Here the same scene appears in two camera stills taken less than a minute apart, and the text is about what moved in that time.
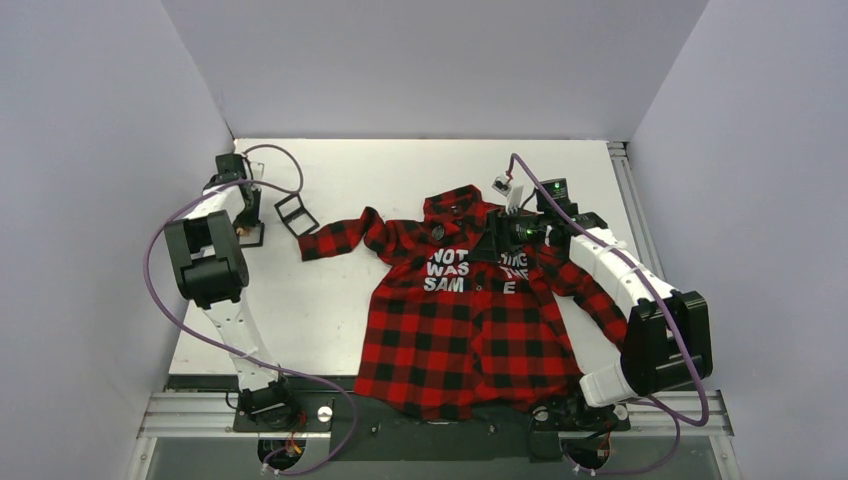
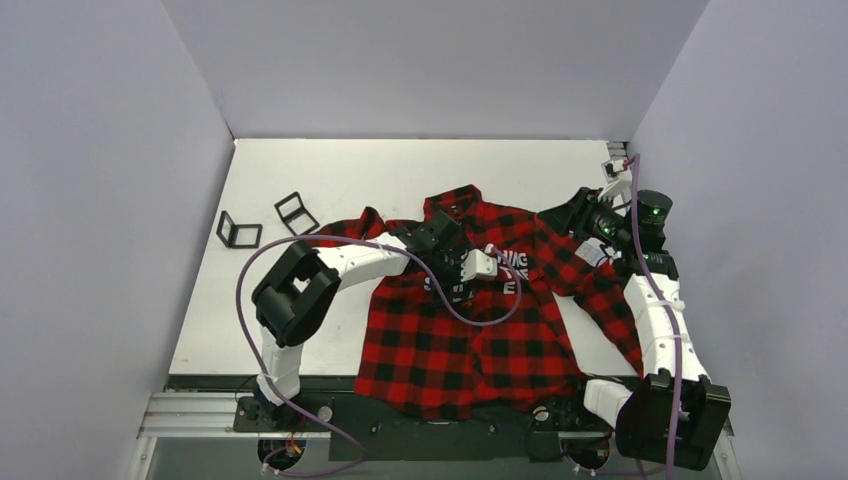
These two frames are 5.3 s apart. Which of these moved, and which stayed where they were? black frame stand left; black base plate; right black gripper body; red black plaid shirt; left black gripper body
Moved: right black gripper body; left black gripper body
Stayed: red black plaid shirt; black base plate; black frame stand left
